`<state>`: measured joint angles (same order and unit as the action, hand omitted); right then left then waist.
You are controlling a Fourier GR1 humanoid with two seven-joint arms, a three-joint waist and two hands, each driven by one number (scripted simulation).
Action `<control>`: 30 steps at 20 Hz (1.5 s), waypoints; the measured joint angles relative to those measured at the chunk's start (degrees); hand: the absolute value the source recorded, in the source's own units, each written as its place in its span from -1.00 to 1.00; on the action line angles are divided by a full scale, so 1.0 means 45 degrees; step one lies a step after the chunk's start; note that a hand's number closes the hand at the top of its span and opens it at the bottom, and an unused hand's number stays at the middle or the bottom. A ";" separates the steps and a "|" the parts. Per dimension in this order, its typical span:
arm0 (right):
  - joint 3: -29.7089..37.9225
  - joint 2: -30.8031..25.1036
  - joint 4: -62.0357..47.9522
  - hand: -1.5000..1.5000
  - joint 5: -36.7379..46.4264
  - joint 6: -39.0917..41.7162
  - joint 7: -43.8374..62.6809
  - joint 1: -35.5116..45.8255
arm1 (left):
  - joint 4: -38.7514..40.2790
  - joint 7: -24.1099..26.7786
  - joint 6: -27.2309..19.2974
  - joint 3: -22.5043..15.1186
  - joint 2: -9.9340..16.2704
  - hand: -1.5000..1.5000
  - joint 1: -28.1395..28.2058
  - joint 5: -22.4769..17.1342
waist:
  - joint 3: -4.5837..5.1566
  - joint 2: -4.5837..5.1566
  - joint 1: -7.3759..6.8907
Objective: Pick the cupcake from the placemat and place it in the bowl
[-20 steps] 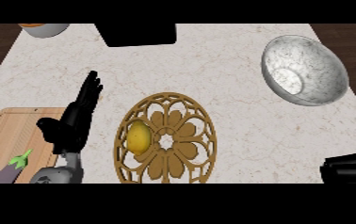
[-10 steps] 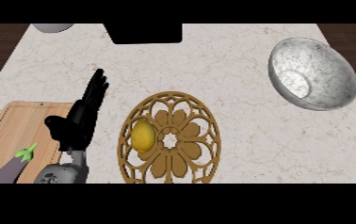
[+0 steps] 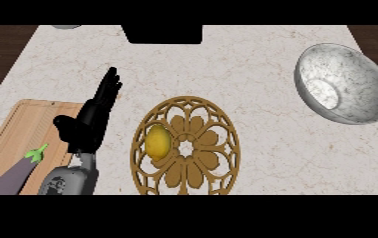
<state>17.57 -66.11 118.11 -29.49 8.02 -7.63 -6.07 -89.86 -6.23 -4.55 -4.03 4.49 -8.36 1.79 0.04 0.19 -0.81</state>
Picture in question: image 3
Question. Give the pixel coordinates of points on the grey round object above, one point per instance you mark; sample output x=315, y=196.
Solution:
x=67, y=26

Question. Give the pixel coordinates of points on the black appliance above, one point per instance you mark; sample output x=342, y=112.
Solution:
x=163, y=34

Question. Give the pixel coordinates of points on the brown round openwork placemat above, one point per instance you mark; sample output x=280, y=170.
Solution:
x=197, y=148

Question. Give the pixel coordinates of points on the purple eggplant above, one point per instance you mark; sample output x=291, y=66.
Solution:
x=23, y=173

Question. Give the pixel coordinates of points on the pale wooden cutting board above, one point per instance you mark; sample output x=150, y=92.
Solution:
x=34, y=132

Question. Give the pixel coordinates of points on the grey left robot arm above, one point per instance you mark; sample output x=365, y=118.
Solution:
x=68, y=178

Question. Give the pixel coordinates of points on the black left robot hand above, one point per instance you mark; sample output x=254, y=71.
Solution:
x=94, y=115

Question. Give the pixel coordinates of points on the white marble bowl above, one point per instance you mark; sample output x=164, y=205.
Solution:
x=340, y=85

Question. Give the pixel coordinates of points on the yellow cupcake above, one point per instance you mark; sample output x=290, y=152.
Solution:
x=158, y=142

